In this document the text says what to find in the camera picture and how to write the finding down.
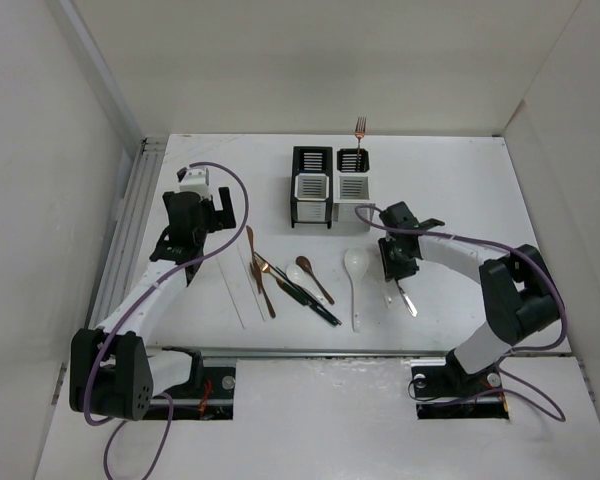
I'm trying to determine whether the copper rose-gold spoon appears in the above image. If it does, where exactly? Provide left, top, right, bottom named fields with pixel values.
left=250, top=260, right=265, bottom=295

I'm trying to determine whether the black slotted utensil container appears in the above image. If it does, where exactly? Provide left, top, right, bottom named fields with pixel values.
left=290, top=146, right=334, bottom=229

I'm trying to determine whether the copper rose-gold knife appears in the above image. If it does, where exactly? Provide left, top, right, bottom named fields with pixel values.
left=246, top=225, right=276, bottom=318

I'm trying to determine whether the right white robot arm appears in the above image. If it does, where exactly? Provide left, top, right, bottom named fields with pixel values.
left=378, top=202, right=564, bottom=401

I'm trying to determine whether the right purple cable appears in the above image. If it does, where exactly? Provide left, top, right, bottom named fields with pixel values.
left=354, top=202, right=567, bottom=423

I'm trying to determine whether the purple cable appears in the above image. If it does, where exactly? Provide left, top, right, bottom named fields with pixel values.
left=81, top=161, right=252, bottom=479
left=354, top=202, right=567, bottom=423

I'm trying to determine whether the silver steel fork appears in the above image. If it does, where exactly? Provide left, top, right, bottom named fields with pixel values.
left=397, top=284, right=418, bottom=317

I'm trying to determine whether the brown wooden spoon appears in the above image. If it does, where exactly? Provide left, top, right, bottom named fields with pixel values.
left=295, top=256, right=335, bottom=305

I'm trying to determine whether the gold fork black handle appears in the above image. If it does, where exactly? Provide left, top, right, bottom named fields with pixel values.
left=255, top=253, right=342, bottom=327

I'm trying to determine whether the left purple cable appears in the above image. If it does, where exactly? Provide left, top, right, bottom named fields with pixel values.
left=81, top=161, right=252, bottom=479

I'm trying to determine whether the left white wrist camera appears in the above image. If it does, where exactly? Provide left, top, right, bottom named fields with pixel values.
left=177, top=167, right=212, bottom=199

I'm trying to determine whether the large white ceramic spoon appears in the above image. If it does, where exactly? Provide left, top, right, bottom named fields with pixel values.
left=344, top=248, right=369, bottom=333

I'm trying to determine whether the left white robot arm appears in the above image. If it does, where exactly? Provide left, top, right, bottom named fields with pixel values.
left=69, top=187, right=236, bottom=425

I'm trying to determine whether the copper rose-gold fork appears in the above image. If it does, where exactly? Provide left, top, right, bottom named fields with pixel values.
left=354, top=116, right=367, bottom=165

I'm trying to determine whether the small white ceramic spoon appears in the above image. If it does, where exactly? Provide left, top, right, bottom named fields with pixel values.
left=286, top=264, right=329, bottom=306

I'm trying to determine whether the gold knife black handle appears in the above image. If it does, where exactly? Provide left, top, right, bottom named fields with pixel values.
left=276, top=279, right=341, bottom=326

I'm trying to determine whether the white slotted utensil container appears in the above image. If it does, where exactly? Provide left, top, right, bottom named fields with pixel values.
left=332, top=148, right=372, bottom=234

